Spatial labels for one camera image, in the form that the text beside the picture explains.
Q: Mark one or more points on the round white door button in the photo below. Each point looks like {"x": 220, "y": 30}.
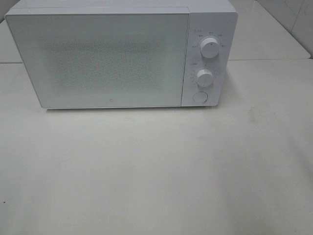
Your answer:
{"x": 200, "y": 97}

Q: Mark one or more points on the white dial knob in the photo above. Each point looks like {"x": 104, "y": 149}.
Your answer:
{"x": 204, "y": 78}
{"x": 210, "y": 47}

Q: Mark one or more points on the white microwave door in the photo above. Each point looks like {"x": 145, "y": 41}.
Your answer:
{"x": 99, "y": 61}

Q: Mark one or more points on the white microwave oven body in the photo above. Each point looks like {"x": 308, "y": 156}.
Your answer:
{"x": 219, "y": 24}

